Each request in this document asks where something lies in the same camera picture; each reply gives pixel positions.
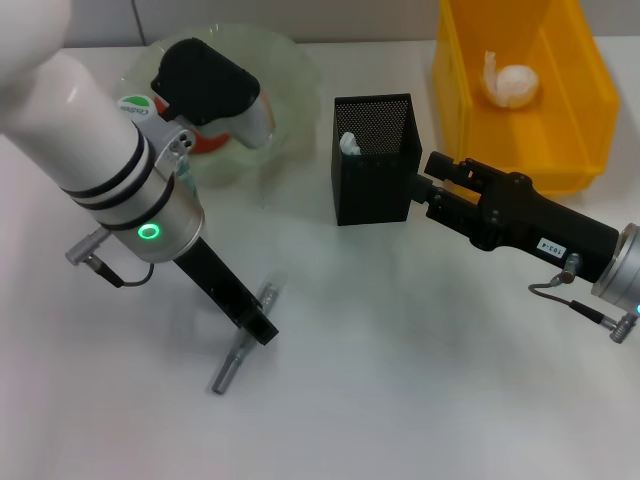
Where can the grey metallic pen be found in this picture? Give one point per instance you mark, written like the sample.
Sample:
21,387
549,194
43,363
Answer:
230,367

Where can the black mesh pen holder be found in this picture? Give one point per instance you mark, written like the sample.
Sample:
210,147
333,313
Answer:
375,200

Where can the clear green-label water bottle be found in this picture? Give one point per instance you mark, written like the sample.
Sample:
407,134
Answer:
135,106

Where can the white paper ball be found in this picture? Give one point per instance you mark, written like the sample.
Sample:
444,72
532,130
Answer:
515,85

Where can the red knitted toy orange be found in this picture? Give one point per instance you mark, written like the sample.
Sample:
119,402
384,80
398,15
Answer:
210,145

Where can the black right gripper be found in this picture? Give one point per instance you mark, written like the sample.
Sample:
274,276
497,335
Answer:
540,225

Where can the mint green pen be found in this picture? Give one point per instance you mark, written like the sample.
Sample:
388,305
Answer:
349,145

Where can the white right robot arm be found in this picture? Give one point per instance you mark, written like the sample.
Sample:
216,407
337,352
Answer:
622,275

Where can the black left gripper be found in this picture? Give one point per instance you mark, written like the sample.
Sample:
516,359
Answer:
220,280

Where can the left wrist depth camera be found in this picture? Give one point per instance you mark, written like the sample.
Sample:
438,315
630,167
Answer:
210,85

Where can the pale green glass fruit plate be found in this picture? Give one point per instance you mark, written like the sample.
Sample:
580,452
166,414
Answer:
290,85

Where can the yellow plastic bin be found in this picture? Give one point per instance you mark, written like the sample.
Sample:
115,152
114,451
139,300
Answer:
525,150

